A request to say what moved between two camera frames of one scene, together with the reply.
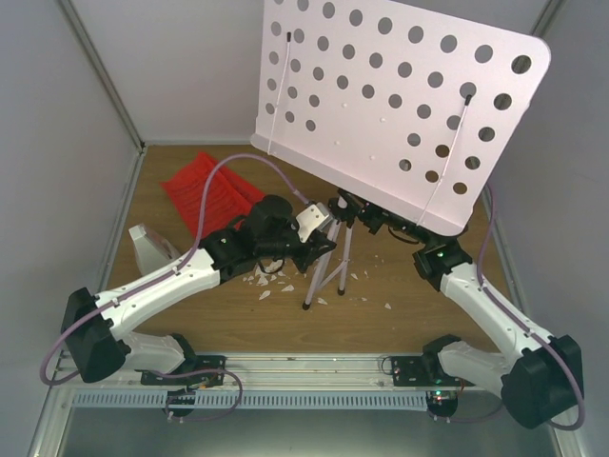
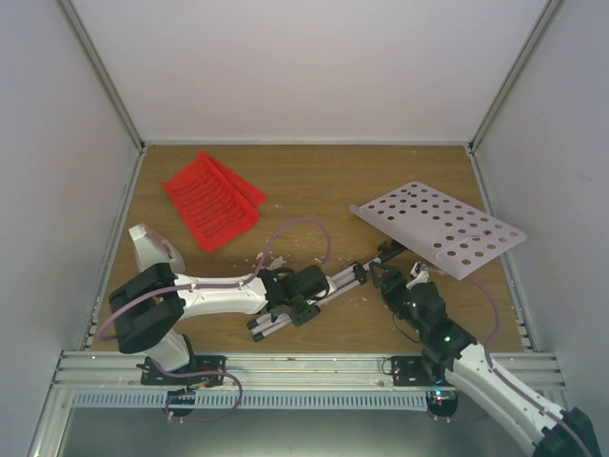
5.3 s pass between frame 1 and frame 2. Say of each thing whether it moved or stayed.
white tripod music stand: moved
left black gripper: moved
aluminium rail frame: stayed
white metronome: stayed
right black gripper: moved
